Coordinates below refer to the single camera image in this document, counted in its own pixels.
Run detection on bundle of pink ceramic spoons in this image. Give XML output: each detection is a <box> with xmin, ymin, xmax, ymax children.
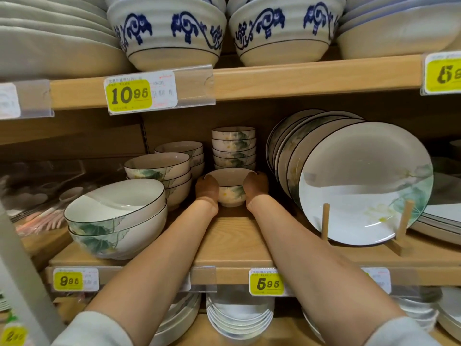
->
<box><xmin>16</xmin><ymin>187</ymin><xmax>84</xmax><ymax>236</ymax></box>

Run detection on person's right hand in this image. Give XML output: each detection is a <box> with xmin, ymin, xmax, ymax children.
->
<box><xmin>243</xmin><ymin>172</ymin><xmax>270</xmax><ymax>210</ymax></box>

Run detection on wooden plate rack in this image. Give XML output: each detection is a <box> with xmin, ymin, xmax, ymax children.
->
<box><xmin>321</xmin><ymin>200</ymin><xmax>415</xmax><ymax>256</ymax></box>

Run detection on stack of large white dishes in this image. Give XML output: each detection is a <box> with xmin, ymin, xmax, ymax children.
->
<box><xmin>0</xmin><ymin>0</ymin><xmax>134</xmax><ymax>80</ymax></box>

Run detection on green sign price tag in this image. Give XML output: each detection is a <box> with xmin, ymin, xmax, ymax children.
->
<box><xmin>0</xmin><ymin>322</ymin><xmax>29</xmax><ymax>346</ymax></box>

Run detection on person's left hand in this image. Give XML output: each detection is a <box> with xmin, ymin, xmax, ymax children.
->
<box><xmin>195</xmin><ymin>175</ymin><xmax>219</xmax><ymax>205</ymax></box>

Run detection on person's left forearm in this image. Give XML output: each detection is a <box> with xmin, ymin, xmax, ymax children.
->
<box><xmin>85</xmin><ymin>198</ymin><xmax>219</xmax><ymax>343</ymax></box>

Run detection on medium floral bowls stack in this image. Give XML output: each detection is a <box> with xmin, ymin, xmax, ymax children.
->
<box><xmin>165</xmin><ymin>178</ymin><xmax>193</xmax><ymax>212</ymax></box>

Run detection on blue patterned white bowl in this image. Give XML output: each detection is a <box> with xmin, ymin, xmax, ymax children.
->
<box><xmin>103</xmin><ymin>0</ymin><xmax>227</xmax><ymax>13</ymax></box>
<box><xmin>227</xmin><ymin>0</ymin><xmax>346</xmax><ymax>17</ymax></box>
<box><xmin>107</xmin><ymin>0</ymin><xmax>228</xmax><ymax>72</ymax></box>
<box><xmin>229</xmin><ymin>0</ymin><xmax>346</xmax><ymax>67</ymax></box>

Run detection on row of black-rimmed floral plates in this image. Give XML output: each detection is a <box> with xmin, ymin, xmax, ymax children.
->
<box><xmin>266</xmin><ymin>109</ymin><xmax>434</xmax><ymax>247</ymax></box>

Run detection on person's white left sleeve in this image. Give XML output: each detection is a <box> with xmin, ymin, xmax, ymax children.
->
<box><xmin>52</xmin><ymin>311</ymin><xmax>125</xmax><ymax>346</ymax></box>

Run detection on stack of large white bowls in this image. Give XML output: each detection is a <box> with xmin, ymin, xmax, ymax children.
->
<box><xmin>149</xmin><ymin>291</ymin><xmax>202</xmax><ymax>346</ymax></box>

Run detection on person's right forearm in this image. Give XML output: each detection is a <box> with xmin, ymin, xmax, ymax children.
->
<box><xmin>246</xmin><ymin>194</ymin><xmax>406</xmax><ymax>343</ymax></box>

